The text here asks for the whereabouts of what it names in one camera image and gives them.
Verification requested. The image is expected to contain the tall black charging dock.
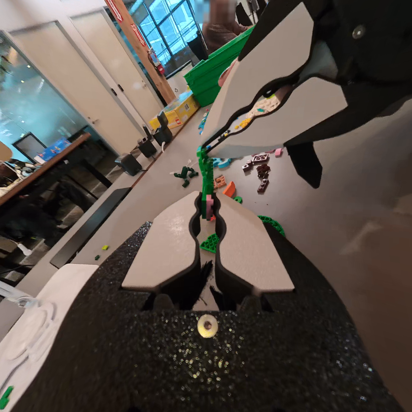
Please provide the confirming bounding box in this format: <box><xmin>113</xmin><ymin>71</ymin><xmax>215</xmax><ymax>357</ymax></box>
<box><xmin>153</xmin><ymin>111</ymin><xmax>173</xmax><ymax>146</ymax></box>

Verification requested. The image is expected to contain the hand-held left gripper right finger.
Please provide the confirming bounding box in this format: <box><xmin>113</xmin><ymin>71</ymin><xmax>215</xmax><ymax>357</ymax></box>
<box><xmin>215</xmin><ymin>191</ymin><xmax>295</xmax><ymax>310</ymax></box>

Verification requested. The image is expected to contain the wooden top desk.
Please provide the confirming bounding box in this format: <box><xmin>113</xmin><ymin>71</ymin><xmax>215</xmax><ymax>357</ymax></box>
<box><xmin>0</xmin><ymin>133</ymin><xmax>111</xmax><ymax>206</ymax></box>

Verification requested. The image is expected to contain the person's right hand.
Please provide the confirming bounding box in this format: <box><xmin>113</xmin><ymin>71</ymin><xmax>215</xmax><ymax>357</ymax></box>
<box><xmin>218</xmin><ymin>62</ymin><xmax>234</xmax><ymax>88</ymax></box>

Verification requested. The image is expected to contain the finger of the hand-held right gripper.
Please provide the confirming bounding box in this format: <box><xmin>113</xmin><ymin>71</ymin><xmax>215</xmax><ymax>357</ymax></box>
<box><xmin>206</xmin><ymin>77</ymin><xmax>349</xmax><ymax>159</ymax></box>
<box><xmin>200</xmin><ymin>2</ymin><xmax>338</xmax><ymax>147</ymax></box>

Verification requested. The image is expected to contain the large green half-round plate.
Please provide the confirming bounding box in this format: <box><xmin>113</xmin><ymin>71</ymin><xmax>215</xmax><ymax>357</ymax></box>
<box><xmin>257</xmin><ymin>215</ymin><xmax>286</xmax><ymax>237</ymax></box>

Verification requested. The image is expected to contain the wooden pillar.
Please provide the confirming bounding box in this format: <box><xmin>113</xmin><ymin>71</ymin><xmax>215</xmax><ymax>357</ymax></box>
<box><xmin>105</xmin><ymin>0</ymin><xmax>176</xmax><ymax>107</ymax></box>

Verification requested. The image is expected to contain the green plastic storage bin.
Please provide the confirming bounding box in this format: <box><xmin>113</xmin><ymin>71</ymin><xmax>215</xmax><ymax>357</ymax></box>
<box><xmin>183</xmin><ymin>26</ymin><xmax>255</xmax><ymax>107</ymax></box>

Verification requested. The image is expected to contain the green half-round lego plate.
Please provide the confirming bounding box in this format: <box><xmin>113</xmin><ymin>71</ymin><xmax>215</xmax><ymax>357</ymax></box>
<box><xmin>200</xmin><ymin>232</ymin><xmax>221</xmax><ymax>253</ymax></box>

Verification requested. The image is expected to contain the black office chair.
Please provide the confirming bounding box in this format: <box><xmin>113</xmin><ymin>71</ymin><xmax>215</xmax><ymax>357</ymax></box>
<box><xmin>0</xmin><ymin>180</ymin><xmax>97</xmax><ymax>245</ymax></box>

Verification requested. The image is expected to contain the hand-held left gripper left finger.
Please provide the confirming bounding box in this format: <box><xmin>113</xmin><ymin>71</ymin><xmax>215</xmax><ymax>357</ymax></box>
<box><xmin>122</xmin><ymin>191</ymin><xmax>201</xmax><ymax>310</ymax></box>

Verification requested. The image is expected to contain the pile of mixed lego pieces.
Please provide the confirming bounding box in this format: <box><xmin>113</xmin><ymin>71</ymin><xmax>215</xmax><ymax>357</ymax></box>
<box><xmin>198</xmin><ymin>85</ymin><xmax>292</xmax><ymax>142</ymax></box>

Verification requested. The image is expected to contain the glass office partition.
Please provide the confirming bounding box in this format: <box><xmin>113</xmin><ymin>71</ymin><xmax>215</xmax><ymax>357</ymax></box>
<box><xmin>0</xmin><ymin>32</ymin><xmax>97</xmax><ymax>155</ymax></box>

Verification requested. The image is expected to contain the green lego plate assembly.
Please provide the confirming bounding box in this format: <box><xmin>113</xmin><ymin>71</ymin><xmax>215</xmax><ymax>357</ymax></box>
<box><xmin>197</xmin><ymin>145</ymin><xmax>215</xmax><ymax>221</ymax></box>

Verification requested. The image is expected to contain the dark green lego stem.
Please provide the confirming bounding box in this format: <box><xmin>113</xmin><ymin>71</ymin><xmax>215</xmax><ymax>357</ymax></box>
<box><xmin>173</xmin><ymin>166</ymin><xmax>198</xmax><ymax>181</ymax></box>

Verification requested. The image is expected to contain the white double door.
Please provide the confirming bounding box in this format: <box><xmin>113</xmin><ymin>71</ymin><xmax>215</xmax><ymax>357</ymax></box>
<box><xmin>69</xmin><ymin>8</ymin><xmax>163</xmax><ymax>126</ymax></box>

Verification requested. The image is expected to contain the black table cable tray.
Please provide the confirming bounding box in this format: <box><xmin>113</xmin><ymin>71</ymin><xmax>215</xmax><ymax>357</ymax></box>
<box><xmin>50</xmin><ymin>187</ymin><xmax>132</xmax><ymax>269</ymax></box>

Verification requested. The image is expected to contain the yellow lego box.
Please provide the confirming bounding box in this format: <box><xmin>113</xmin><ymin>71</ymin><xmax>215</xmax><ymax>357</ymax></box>
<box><xmin>150</xmin><ymin>95</ymin><xmax>200</xmax><ymax>129</ymax></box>

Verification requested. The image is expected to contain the dark computer monitor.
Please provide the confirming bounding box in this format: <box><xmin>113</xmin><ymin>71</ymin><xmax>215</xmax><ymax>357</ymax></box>
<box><xmin>12</xmin><ymin>132</ymin><xmax>47</xmax><ymax>163</ymax></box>

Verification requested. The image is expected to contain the large window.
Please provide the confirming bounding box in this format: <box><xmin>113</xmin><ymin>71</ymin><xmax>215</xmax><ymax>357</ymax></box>
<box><xmin>129</xmin><ymin>0</ymin><xmax>206</xmax><ymax>78</ymax></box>

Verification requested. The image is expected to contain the blue lego box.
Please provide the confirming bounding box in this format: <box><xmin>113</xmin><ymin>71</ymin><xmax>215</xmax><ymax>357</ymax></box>
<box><xmin>35</xmin><ymin>137</ymin><xmax>71</xmax><ymax>160</ymax></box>

